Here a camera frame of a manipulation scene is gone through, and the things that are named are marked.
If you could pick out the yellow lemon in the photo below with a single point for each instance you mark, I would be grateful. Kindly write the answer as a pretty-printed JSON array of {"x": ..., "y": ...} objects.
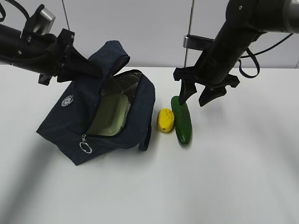
[{"x": 165, "y": 120}]

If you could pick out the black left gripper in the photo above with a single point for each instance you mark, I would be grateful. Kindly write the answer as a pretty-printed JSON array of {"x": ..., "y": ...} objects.
[{"x": 49, "y": 56}]

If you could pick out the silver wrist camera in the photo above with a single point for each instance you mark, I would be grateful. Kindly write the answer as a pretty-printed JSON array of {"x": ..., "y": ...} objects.
[
  {"x": 197, "y": 42},
  {"x": 44, "y": 20}
]

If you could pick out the glass container with green lid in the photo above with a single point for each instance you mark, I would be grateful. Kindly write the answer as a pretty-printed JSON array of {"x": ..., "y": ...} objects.
[{"x": 111, "y": 115}]

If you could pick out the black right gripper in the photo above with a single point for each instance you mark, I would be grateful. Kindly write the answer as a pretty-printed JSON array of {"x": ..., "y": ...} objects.
[{"x": 211, "y": 70}]

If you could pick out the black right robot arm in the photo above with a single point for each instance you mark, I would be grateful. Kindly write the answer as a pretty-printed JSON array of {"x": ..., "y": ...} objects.
[{"x": 246, "y": 21}]

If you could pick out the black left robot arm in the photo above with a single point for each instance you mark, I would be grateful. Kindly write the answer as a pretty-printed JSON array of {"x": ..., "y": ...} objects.
[{"x": 10, "y": 39}]

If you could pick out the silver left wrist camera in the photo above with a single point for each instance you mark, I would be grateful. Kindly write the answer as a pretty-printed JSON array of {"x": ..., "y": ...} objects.
[{"x": 44, "y": 20}]

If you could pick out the navy blue lunch bag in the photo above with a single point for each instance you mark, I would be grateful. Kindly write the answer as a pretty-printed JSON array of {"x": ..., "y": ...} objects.
[{"x": 67, "y": 123}]

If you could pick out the green cucumber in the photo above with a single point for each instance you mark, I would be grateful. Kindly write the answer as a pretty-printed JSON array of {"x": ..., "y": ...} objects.
[{"x": 183, "y": 123}]

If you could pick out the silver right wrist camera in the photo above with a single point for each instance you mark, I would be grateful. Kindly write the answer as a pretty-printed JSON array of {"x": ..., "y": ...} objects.
[{"x": 197, "y": 42}]

